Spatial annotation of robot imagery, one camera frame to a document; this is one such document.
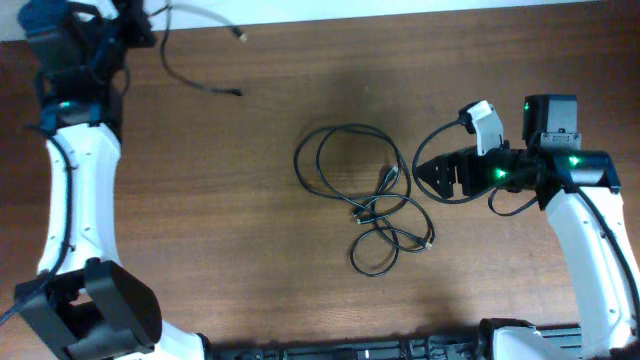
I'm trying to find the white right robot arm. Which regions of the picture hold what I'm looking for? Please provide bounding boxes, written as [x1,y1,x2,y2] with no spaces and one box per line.
[411,94,639,359]

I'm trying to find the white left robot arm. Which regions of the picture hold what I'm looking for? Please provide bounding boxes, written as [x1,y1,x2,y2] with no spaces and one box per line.
[11,0,211,359]

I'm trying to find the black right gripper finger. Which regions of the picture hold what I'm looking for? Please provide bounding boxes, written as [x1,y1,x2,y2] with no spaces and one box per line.
[417,153,459,175]
[418,172,456,199]

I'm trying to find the black USB cable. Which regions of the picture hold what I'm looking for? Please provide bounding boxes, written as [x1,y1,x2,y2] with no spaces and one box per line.
[292,123,414,225]

